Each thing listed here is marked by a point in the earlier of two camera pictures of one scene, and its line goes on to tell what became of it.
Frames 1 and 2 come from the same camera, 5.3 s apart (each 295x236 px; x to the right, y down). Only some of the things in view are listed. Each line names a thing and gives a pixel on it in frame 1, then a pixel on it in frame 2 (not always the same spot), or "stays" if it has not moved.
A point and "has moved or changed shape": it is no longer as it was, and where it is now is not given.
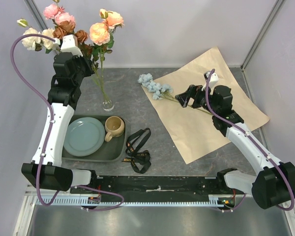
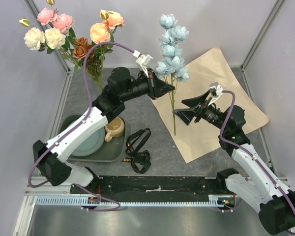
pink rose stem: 55,13 has moved or changed shape
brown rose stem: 66,28 has moved or changed shape
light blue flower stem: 161,91 has moved or changed shape
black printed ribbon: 140,160 stays
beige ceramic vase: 114,127 stays
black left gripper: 88,63 -> 157,87
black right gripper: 193,91 -> 186,115
